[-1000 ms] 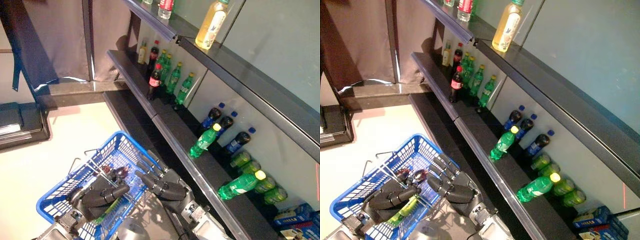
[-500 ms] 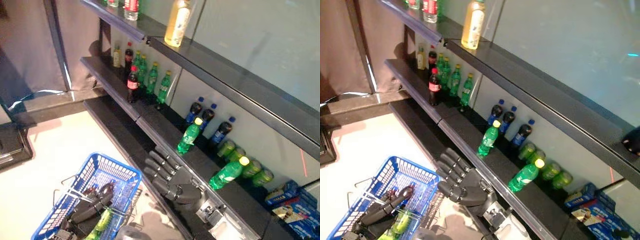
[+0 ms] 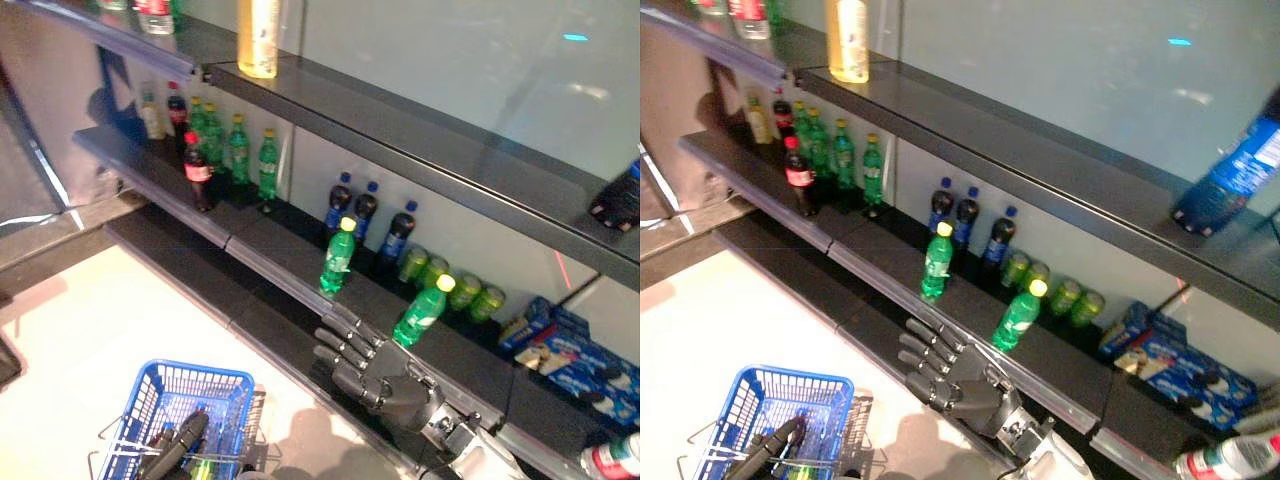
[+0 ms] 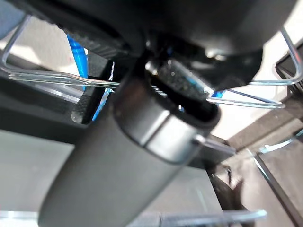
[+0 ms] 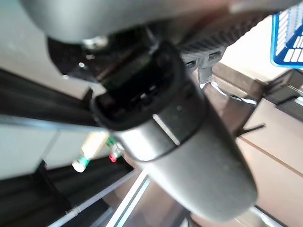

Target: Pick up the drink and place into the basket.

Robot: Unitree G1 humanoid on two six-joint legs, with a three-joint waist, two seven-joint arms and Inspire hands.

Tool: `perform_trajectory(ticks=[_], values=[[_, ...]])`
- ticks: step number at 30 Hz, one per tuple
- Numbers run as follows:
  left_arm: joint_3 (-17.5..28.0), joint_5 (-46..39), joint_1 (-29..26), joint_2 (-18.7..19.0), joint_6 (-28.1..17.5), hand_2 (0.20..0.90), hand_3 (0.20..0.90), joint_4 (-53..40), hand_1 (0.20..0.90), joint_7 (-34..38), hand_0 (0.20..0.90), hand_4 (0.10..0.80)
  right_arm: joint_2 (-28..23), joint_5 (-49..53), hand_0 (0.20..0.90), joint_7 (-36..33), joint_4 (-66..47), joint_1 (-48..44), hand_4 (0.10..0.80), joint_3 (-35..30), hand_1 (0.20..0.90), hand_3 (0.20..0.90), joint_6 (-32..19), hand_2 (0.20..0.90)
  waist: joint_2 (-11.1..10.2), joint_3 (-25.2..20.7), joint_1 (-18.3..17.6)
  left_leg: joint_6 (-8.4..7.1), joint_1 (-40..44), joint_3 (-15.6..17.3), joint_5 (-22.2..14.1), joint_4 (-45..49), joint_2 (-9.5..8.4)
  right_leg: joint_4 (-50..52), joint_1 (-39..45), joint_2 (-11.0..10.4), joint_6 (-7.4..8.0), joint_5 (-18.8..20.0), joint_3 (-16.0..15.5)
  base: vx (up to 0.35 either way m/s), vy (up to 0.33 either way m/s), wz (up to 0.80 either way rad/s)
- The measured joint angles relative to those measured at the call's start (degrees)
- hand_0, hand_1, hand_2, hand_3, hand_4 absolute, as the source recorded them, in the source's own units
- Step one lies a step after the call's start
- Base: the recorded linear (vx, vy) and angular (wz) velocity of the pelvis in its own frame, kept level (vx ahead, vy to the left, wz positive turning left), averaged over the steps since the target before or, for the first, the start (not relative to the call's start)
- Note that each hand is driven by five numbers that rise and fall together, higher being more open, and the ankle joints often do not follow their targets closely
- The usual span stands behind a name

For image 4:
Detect dark shelf base plinth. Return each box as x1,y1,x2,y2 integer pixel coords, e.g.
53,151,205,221
0,70,96,143

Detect black frame pole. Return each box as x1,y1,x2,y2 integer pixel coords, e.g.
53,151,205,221
256,153,303,227

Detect blue plastic shopping basket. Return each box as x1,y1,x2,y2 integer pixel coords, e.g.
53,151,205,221
0,14,303,123

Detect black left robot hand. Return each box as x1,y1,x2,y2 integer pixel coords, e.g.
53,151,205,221
23,0,299,227

